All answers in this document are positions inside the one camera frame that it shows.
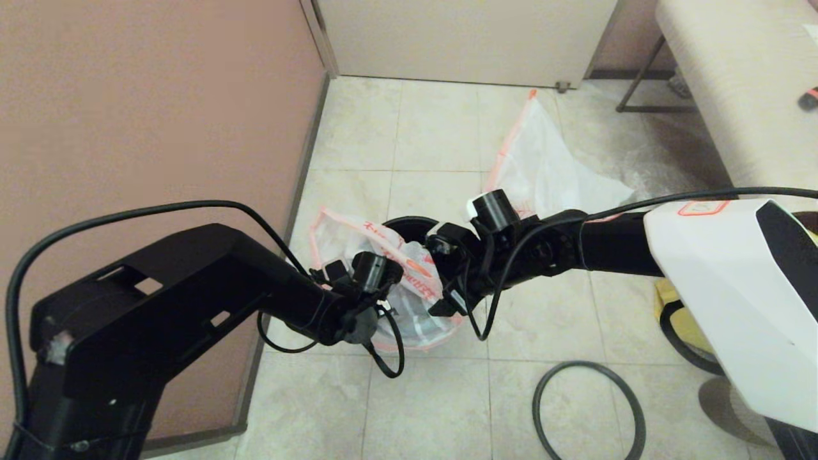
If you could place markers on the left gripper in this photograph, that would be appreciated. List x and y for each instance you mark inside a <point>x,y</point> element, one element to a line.
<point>364,316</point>

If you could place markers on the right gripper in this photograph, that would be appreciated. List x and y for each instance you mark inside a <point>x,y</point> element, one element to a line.
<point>457,255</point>

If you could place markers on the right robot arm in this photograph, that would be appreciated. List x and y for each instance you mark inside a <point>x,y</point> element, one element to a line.
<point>722,287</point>

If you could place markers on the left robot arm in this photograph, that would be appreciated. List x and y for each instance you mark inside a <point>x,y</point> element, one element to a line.
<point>160,306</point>

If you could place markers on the black round trash bin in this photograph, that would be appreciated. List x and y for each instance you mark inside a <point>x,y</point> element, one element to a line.
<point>409,227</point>

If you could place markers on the clear crumpled plastic bag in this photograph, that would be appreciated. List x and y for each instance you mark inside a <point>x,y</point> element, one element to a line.
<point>671,172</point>

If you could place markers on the small metal door stopper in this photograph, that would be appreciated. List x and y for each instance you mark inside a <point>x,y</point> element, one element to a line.
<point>562,86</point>

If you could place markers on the beige door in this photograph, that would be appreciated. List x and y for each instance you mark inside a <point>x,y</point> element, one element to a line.
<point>466,38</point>

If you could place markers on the grey ribbed round seat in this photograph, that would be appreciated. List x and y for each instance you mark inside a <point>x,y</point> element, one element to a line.
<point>722,409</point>

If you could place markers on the small grey bottle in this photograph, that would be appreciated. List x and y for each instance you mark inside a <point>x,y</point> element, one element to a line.
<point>679,84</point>

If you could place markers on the beige wood-grain table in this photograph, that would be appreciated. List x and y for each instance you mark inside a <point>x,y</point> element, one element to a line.
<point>741,96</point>

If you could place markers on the grey door frame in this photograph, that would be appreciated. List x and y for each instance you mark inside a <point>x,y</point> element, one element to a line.
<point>318,35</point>

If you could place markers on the dark metal table leg frame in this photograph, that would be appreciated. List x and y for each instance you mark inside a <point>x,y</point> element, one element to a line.
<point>658,109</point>

